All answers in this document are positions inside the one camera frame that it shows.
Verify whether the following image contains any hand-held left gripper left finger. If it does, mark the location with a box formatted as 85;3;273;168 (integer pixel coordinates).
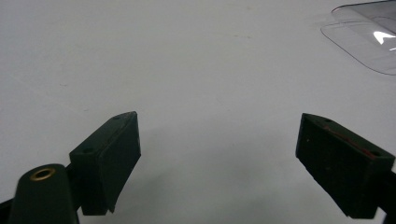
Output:
68;110;142;217

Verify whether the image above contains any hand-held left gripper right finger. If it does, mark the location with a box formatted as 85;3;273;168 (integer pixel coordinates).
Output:
295;112;396;219

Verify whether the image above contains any clear plastic container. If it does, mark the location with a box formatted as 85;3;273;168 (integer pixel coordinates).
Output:
320;0;396;77

